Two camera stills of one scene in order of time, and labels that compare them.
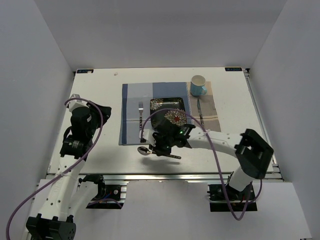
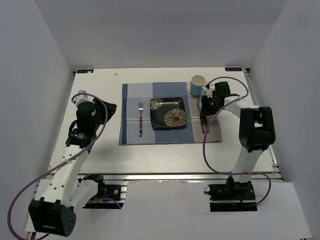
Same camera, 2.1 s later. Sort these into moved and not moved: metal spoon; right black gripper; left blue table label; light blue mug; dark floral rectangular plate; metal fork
Moved: metal spoon; right black gripper
Not moved: left blue table label; metal fork; dark floral rectangular plate; light blue mug
